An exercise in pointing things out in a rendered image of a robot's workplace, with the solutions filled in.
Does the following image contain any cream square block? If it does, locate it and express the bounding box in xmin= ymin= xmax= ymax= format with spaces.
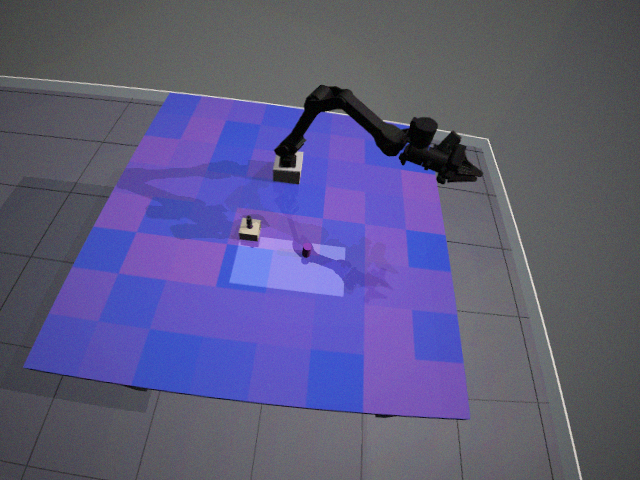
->
xmin=239 ymin=218 xmax=261 ymax=241

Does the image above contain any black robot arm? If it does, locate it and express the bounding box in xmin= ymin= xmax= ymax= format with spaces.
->
xmin=274 ymin=85 xmax=461 ymax=168

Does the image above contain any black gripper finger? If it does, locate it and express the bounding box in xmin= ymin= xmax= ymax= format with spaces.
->
xmin=447 ymin=172 xmax=477 ymax=183
xmin=454 ymin=153 xmax=484 ymax=177

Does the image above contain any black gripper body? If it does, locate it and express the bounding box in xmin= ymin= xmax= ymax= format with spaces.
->
xmin=421 ymin=144 xmax=466 ymax=184

